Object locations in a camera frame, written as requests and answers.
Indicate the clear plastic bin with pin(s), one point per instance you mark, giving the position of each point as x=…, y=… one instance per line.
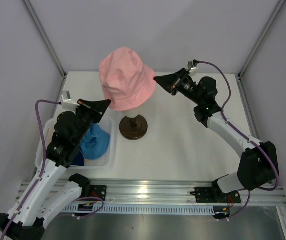
x=108, y=157

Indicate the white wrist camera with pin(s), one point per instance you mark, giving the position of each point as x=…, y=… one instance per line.
x=67, y=103
x=192, y=67

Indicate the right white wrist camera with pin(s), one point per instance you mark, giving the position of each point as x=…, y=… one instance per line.
x=192, y=67

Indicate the white slotted cable duct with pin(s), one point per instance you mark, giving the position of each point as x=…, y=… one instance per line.
x=141, y=209

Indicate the brown round wooden stand base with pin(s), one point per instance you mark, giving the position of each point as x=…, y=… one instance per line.
x=133, y=128

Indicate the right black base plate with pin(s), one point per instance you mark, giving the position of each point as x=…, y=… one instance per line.
x=212, y=195

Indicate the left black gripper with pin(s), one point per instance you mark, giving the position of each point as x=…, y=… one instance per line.
x=96, y=109

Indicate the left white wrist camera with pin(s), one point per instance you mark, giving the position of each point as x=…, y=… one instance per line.
x=67, y=103

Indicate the light blue bucket hat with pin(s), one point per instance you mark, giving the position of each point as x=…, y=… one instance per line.
x=95, y=143

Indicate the aluminium frame post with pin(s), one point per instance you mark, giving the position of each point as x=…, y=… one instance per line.
x=32, y=14
x=264, y=33

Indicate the right aluminium frame post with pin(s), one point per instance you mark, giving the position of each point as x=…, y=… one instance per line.
x=264, y=33

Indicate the left aluminium frame post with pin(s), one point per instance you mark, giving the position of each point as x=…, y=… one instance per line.
x=32, y=14

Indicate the right side aluminium rail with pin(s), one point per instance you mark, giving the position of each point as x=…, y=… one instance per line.
x=247, y=108

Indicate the aluminium rail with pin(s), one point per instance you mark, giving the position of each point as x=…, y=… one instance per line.
x=247, y=108
x=151, y=192

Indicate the dark blue hat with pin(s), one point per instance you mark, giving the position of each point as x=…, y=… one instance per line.
x=79, y=160

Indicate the aluminium front rail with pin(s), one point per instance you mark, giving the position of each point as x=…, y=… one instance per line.
x=151, y=192

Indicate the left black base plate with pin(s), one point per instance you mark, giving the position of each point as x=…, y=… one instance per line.
x=97, y=191

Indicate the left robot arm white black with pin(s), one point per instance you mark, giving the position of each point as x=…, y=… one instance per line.
x=34, y=211

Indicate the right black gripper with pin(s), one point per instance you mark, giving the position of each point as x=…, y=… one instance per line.
x=168, y=82

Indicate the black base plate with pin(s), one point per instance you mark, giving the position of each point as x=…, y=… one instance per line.
x=97, y=191
x=212, y=195

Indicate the pink bucket hat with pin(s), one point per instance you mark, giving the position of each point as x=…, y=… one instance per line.
x=125, y=80

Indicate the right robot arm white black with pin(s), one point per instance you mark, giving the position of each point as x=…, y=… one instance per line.
x=258, y=160

